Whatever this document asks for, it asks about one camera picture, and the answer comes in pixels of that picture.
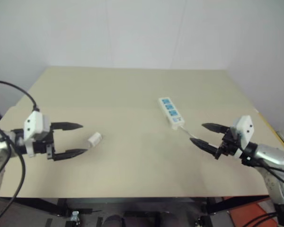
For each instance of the black table frame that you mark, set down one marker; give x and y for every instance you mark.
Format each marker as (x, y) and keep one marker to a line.
(137, 205)

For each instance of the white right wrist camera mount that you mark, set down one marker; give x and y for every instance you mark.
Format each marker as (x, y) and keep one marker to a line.
(245, 128)

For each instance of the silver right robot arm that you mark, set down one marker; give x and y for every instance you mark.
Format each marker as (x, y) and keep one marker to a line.
(269, 153)

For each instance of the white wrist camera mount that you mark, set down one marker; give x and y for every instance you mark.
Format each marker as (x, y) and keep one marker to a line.
(34, 125)
(245, 128)

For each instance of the white plug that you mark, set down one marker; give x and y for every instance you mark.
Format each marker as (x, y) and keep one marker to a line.
(95, 139)

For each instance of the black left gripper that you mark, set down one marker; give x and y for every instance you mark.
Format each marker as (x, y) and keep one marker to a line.
(43, 145)

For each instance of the orange red floor mat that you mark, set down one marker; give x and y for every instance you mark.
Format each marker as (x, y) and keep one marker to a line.
(253, 214)

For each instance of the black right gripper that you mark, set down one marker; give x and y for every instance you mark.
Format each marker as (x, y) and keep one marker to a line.
(228, 146)

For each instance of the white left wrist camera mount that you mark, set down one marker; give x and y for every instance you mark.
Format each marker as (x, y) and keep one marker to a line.
(34, 125)

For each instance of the white power strip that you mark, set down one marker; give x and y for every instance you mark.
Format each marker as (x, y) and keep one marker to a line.
(171, 113)

